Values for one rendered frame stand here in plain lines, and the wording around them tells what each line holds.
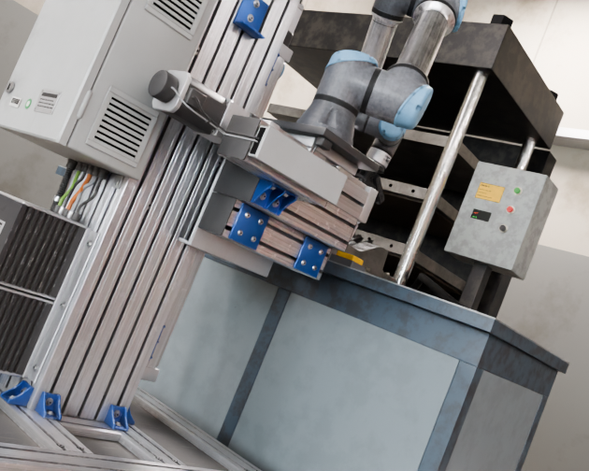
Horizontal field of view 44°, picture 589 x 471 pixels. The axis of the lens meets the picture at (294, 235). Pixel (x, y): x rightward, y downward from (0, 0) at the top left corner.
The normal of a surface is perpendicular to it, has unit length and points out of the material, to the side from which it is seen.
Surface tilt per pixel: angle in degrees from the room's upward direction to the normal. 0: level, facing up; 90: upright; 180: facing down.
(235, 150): 90
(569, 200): 90
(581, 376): 90
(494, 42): 90
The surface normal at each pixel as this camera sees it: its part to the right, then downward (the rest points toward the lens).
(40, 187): 0.68, 0.22
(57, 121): -0.63, -0.32
